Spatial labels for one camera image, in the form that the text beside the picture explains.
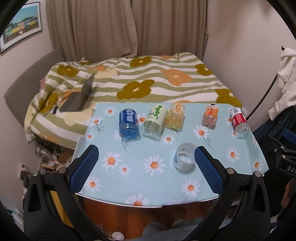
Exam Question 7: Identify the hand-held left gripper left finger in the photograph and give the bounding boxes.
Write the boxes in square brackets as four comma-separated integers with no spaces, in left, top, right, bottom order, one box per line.
[23,144,102,241]

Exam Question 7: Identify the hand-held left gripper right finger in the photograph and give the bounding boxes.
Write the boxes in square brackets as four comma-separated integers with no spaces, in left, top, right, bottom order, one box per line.
[194,146,271,241]

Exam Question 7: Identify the red label plastic cup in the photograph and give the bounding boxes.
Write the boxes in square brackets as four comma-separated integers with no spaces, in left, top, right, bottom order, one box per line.
[229,107,250,139]

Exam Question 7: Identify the orange label plastic cup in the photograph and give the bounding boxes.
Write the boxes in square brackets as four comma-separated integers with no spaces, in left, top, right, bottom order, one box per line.
[202,103,220,128]

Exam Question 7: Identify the blue label plastic cup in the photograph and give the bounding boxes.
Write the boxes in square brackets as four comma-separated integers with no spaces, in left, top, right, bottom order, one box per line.
[119,108,141,140]

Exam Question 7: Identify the yellow label plastic cup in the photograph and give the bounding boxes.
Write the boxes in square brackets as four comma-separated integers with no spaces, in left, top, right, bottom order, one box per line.
[164,102,186,130]

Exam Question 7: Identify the green dotted plastic cup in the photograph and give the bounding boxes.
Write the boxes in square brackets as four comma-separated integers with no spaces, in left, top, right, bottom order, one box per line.
[141,104,167,141]

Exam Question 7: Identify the white table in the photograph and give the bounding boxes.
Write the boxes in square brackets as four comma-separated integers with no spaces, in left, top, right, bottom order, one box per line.
[73,136,220,208]

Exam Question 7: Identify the dark cloth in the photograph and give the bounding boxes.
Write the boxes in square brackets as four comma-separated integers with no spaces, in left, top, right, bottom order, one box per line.
[253,107,296,218]

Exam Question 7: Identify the pile of floor clutter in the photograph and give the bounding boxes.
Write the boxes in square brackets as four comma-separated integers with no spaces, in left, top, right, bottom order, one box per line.
[20,137,75,181]

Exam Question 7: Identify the daisy print tablecloth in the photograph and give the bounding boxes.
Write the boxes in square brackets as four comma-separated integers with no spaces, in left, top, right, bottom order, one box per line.
[73,102,270,207]

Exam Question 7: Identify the grey fluffy rug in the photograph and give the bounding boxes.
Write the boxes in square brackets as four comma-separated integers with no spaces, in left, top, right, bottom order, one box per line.
[141,218,221,241]

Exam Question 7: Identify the grey laptop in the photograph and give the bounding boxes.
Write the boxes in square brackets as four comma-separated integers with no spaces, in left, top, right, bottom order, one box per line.
[59,72,96,113]

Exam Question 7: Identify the white hoodie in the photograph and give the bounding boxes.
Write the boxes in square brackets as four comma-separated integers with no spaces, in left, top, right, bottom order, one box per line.
[268,47,296,121]

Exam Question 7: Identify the grey bed headboard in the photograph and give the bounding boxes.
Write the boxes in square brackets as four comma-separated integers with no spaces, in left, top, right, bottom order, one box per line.
[3,47,65,149]

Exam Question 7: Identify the floral striped blanket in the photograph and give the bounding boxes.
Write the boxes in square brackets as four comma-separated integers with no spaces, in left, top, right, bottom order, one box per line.
[24,53,243,149]

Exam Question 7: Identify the beige curtain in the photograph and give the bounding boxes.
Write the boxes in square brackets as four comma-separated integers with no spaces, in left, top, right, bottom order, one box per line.
[45,0,138,62]
[129,0,208,62]

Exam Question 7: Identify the black cable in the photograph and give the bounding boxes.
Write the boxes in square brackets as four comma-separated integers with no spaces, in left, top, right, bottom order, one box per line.
[245,74,278,120]

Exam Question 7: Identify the framed wall poster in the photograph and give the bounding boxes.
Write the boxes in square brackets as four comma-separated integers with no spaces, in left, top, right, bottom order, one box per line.
[0,2,43,54]

